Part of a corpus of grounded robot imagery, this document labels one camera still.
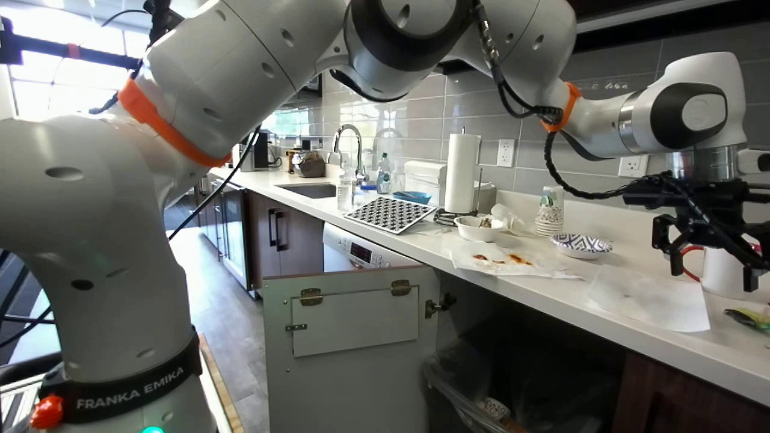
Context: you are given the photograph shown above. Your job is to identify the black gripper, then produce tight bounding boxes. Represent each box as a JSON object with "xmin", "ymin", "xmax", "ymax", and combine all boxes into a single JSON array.
[{"xmin": 623, "ymin": 171, "xmax": 770, "ymax": 296}]

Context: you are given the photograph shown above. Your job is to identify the white mug red rim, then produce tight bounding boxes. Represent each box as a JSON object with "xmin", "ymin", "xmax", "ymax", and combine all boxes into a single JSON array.
[{"xmin": 680, "ymin": 239, "xmax": 752, "ymax": 297}]

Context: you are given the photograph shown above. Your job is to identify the green wrapper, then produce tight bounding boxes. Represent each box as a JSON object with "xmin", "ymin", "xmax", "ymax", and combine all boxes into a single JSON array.
[{"xmin": 723, "ymin": 307, "xmax": 770, "ymax": 334}]

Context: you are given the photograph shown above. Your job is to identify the small blue patterned dish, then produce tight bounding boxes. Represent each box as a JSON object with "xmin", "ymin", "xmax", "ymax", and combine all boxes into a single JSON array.
[{"xmin": 547, "ymin": 231, "xmax": 615, "ymax": 262}]

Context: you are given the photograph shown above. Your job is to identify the white bottle green label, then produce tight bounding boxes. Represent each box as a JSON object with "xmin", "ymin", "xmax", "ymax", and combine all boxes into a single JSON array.
[{"xmin": 533, "ymin": 184, "xmax": 562, "ymax": 238}]

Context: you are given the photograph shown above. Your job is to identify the stained white napkin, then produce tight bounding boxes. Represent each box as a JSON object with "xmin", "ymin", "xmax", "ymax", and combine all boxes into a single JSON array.
[{"xmin": 448, "ymin": 238, "xmax": 585, "ymax": 284}]

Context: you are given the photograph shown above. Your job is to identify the crumpled clear plastic wrap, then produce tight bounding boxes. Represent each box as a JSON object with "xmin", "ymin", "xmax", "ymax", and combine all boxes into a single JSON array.
[{"xmin": 488, "ymin": 201, "xmax": 532, "ymax": 236}]

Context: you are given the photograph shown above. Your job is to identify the white bowl with food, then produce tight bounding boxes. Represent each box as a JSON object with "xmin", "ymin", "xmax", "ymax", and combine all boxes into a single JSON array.
[{"xmin": 451, "ymin": 212, "xmax": 509, "ymax": 242}]

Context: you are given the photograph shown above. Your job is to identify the white paper towel roll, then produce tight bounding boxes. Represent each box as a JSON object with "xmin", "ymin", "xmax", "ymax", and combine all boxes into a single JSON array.
[{"xmin": 442, "ymin": 129, "xmax": 484, "ymax": 217}]

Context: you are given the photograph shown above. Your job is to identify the blue bowl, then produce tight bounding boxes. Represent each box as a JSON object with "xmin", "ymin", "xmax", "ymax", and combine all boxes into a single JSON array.
[{"xmin": 392, "ymin": 188, "xmax": 432, "ymax": 203}]

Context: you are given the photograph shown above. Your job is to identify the black white checkered mat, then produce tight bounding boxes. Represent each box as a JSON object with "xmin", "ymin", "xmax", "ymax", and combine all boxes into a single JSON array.
[{"xmin": 344, "ymin": 195, "xmax": 440, "ymax": 238}]

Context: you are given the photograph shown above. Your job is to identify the clear plastic water bottle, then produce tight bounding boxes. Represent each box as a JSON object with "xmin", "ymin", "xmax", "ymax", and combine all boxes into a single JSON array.
[{"xmin": 374, "ymin": 150, "xmax": 396, "ymax": 197}]

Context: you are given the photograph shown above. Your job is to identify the stainless steel dishwasher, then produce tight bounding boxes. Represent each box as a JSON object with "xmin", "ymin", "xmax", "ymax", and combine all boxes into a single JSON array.
[{"xmin": 320, "ymin": 220, "xmax": 419, "ymax": 273}]

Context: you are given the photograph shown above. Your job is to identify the open cabinet door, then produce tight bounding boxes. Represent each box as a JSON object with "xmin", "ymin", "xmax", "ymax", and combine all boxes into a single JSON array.
[{"xmin": 260, "ymin": 265, "xmax": 442, "ymax": 433}]

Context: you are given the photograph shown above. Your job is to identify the chrome faucet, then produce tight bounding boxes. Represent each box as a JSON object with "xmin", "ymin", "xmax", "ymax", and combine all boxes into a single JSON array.
[{"xmin": 330, "ymin": 120, "xmax": 368, "ymax": 182}]

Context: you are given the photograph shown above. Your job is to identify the sink basin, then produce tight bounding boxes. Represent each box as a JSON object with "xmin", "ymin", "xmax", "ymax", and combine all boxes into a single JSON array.
[{"xmin": 274, "ymin": 180, "xmax": 338, "ymax": 201}]

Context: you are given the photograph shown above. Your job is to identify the dark kettle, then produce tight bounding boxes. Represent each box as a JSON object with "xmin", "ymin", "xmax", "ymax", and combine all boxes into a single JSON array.
[{"xmin": 285, "ymin": 135, "xmax": 331, "ymax": 180}]

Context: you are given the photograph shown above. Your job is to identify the white wall outlet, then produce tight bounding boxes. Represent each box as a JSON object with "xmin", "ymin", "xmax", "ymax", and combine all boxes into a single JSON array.
[{"xmin": 492, "ymin": 137, "xmax": 516, "ymax": 167}]

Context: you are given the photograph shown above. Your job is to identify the brown cabinet black handles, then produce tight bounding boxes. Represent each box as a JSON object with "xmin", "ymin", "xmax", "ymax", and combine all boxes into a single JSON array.
[{"xmin": 242, "ymin": 190, "xmax": 327, "ymax": 291}]

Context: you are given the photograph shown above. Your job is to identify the thin black cable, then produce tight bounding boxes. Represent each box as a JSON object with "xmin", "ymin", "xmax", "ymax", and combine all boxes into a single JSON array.
[{"xmin": 164, "ymin": 122, "xmax": 266, "ymax": 242}]

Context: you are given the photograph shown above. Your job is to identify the black camera rig bar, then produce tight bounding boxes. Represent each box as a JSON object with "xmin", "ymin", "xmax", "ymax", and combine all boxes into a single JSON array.
[{"xmin": 0, "ymin": 0, "xmax": 188, "ymax": 82}]

